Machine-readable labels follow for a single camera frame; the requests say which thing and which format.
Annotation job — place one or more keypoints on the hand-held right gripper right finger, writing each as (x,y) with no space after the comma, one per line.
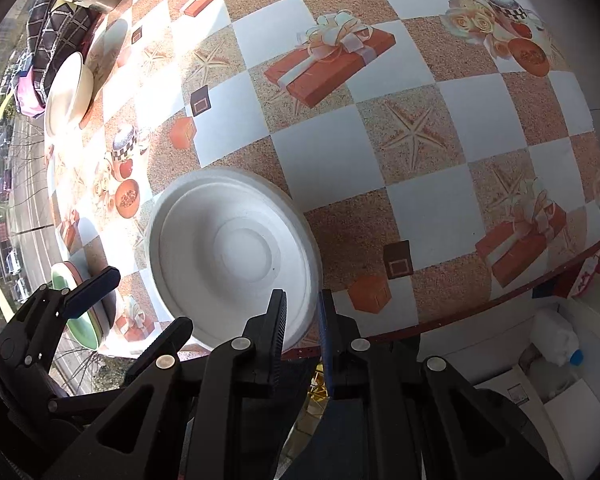
(329,345)

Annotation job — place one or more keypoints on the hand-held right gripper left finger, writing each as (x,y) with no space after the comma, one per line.
(276,330)

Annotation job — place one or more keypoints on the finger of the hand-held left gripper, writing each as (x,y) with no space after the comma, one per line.
(92,287)

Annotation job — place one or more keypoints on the green square plate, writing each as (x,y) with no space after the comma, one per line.
(82,332)

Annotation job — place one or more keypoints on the white round bowl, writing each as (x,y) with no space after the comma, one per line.
(230,250)
(89,92)
(62,100)

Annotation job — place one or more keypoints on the printed checkered tablecloth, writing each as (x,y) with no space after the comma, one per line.
(380,135)

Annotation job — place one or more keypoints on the white bottle with blue cap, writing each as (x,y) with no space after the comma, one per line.
(555,337)

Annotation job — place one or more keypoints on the checkered dark cloth bag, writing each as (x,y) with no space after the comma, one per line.
(50,45)

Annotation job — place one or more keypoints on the white storage box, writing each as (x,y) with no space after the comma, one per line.
(580,410)

